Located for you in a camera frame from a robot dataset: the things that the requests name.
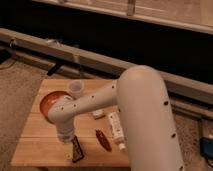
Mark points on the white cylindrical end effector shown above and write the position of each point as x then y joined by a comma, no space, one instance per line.
66,133

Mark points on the black rectangular eraser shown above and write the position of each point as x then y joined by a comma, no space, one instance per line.
77,151

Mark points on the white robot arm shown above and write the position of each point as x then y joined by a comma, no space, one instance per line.
145,114

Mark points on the wooden board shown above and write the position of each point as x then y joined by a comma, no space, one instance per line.
39,146

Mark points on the dark red oblong object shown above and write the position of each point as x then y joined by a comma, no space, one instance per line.
103,140

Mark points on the white square block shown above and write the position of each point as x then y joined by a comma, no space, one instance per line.
98,114

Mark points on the white tube with cap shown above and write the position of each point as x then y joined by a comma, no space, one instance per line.
117,130

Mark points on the orange bowl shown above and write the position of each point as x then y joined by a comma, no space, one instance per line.
49,100

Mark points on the translucent plastic cup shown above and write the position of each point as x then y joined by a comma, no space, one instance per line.
76,88

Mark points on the blue object at right edge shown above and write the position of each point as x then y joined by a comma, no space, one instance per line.
206,146

